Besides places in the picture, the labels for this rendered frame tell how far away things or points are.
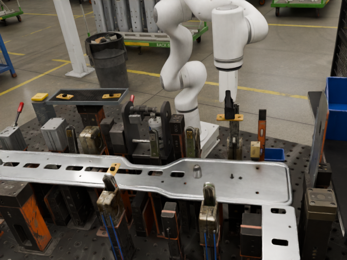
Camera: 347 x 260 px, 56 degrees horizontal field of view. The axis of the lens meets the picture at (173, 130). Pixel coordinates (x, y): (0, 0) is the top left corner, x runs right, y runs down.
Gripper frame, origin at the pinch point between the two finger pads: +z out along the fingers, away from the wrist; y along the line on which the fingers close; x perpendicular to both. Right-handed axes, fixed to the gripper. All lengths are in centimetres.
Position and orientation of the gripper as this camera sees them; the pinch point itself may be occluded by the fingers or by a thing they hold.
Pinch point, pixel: (230, 111)
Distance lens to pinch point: 104.7
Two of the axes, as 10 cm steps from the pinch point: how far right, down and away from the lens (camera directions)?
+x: 9.7, 0.2, -2.4
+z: 1.1, 8.4, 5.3
